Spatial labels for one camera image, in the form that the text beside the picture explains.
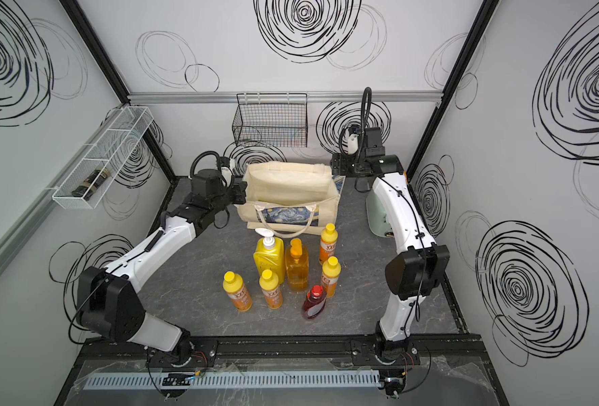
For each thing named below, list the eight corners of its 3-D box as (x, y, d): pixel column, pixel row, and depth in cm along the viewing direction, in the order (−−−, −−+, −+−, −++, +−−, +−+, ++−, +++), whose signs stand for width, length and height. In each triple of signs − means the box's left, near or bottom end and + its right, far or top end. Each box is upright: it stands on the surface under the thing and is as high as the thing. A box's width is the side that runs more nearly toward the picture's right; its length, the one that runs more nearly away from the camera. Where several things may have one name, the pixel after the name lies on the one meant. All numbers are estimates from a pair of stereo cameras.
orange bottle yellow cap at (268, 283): (266, 307, 84) (256, 279, 66) (272, 296, 86) (265, 267, 68) (276, 313, 82) (269, 287, 65) (283, 302, 85) (278, 274, 67)
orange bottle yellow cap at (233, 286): (238, 313, 83) (220, 286, 65) (240, 300, 86) (223, 271, 68) (251, 313, 83) (237, 286, 65) (252, 300, 86) (239, 271, 68)
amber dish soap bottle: (288, 292, 87) (284, 257, 68) (289, 276, 91) (285, 238, 71) (307, 292, 87) (308, 257, 68) (307, 276, 91) (308, 238, 71)
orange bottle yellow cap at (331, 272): (325, 305, 85) (331, 277, 66) (318, 292, 87) (322, 261, 69) (336, 299, 86) (345, 270, 68) (329, 286, 89) (335, 254, 71)
